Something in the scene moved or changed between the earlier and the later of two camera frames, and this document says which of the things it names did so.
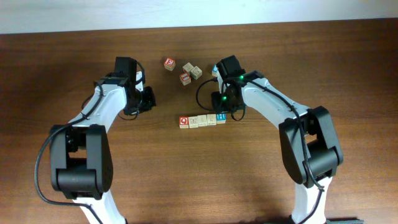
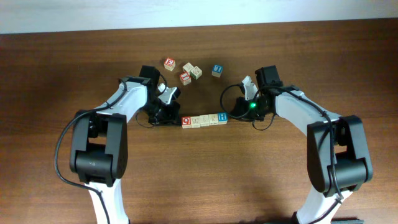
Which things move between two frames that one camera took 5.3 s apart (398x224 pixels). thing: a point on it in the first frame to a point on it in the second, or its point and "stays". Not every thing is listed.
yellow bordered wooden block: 211,119 stays
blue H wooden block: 221,118 stays
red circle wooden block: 183,122 stays
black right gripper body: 224,103 to 255,107
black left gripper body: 146,101 to 161,113
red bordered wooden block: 202,120 stays
